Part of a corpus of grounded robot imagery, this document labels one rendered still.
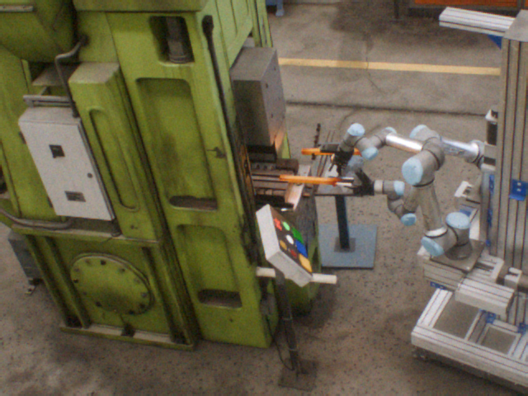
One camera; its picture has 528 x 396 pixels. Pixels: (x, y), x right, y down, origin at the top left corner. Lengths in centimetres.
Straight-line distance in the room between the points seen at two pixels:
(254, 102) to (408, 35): 373
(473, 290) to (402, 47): 361
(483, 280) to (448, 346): 54
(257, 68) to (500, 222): 143
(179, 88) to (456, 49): 392
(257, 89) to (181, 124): 41
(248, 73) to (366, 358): 187
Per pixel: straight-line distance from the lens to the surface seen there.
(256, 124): 402
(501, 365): 451
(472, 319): 472
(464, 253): 417
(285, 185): 442
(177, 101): 383
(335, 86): 690
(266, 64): 396
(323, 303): 509
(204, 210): 417
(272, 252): 378
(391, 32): 757
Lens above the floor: 385
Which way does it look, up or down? 41 degrees down
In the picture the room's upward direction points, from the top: 11 degrees counter-clockwise
